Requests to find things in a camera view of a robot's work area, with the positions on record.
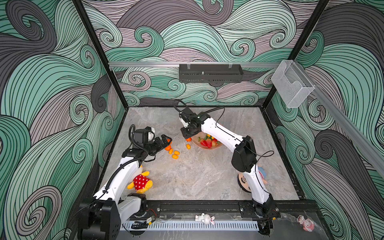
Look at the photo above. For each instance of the black wall tray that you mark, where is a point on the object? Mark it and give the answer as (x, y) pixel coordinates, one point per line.
(212, 74)

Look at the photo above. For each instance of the yellow plush toy red dress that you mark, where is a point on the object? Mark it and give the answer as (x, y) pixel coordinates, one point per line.
(141, 183)

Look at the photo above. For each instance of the aluminium rail wall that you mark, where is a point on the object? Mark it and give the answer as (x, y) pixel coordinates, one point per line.
(331, 96)
(153, 64)

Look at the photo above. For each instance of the clear plastic wall bin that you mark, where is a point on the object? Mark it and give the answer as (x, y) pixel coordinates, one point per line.
(292, 83)

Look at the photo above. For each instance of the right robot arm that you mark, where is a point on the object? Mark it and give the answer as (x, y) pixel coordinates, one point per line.
(245, 158)

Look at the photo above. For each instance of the pig-face plush doll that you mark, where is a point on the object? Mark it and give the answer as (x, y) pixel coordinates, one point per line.
(243, 183)

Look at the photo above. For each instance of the pink pig figurine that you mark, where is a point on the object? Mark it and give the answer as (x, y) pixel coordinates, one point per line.
(307, 224)

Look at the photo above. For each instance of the green grape bunch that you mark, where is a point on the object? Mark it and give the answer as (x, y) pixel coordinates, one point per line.
(207, 137)

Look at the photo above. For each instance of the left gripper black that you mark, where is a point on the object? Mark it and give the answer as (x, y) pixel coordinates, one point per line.
(160, 146)

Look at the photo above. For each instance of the strawberry cluster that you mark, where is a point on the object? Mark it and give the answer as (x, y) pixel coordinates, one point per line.
(206, 144)

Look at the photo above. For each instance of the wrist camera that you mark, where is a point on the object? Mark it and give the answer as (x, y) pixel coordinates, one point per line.
(186, 115)
(150, 133)

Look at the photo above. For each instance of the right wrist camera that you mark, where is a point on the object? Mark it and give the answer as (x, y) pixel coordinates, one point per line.
(186, 115)

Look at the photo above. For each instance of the aluminium rail back wall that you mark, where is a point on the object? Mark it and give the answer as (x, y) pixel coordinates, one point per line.
(153, 64)

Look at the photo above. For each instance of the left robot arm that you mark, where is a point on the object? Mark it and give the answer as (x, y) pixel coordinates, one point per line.
(100, 217)

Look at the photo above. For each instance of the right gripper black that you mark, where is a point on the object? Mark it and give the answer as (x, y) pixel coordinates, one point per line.
(185, 133)

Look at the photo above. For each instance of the pink fruit bowl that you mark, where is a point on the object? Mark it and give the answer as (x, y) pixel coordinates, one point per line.
(196, 142)

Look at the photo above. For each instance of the white bunny figurine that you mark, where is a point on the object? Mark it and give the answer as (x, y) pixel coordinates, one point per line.
(205, 219)

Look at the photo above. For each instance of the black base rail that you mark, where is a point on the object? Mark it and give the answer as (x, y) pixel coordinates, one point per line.
(243, 208)

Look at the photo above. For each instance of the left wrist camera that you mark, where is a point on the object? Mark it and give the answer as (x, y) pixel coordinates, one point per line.
(150, 133)

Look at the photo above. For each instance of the white slotted cable duct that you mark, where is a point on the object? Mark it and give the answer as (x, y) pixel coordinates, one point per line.
(196, 226)

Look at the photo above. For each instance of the aluminium rail right wall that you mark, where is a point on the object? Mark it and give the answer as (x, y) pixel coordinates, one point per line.
(331, 96)

